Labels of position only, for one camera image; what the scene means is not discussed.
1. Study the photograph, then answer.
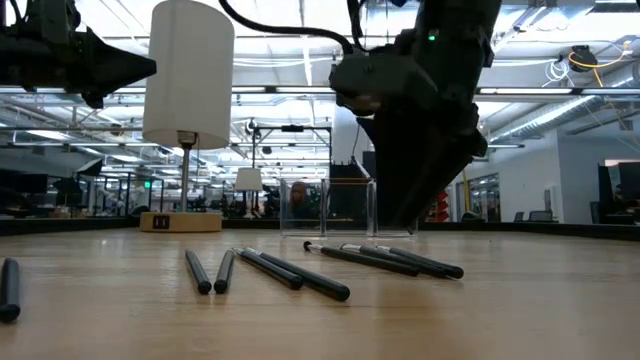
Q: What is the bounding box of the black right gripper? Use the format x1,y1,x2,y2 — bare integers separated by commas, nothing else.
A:
329,29,495,230

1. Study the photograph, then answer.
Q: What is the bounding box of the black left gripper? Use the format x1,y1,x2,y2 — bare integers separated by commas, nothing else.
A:
0,0,158,109

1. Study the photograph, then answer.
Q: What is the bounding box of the black pen silver tip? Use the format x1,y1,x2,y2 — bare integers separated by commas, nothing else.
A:
302,240,421,279

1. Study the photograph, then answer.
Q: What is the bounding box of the black pen thick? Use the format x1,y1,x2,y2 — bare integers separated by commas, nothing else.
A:
242,246,352,303

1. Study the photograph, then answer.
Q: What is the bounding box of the red background item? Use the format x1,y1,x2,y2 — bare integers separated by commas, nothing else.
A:
433,190,451,223

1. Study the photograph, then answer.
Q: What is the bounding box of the black keyboard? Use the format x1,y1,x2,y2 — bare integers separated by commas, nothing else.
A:
328,151,378,223

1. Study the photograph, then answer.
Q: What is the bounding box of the white shade wooden base lamp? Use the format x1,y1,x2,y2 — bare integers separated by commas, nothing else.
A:
139,0,236,234

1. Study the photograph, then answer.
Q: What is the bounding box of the clear acrylic organizer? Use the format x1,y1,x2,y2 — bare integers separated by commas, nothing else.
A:
279,177,419,238

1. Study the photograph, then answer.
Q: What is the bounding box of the person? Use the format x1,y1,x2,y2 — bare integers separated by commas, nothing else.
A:
288,180,311,220

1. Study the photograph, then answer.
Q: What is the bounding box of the small white background lamp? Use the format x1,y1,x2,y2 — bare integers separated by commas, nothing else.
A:
234,166,264,221

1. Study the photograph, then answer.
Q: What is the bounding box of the yellow cable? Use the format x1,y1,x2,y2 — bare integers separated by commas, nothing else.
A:
460,168,473,217

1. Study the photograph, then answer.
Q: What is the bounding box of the black background rig frame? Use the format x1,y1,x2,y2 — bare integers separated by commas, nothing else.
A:
250,124,334,222

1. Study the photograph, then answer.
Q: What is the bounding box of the black aluminium table frame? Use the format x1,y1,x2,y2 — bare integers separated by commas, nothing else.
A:
0,218,640,238

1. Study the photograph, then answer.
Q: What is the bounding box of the black right camera cable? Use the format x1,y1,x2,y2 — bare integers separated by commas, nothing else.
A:
217,0,369,56

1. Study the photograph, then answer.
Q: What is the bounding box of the black ceiling cable reel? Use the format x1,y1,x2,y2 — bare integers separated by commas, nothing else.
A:
567,44,600,75

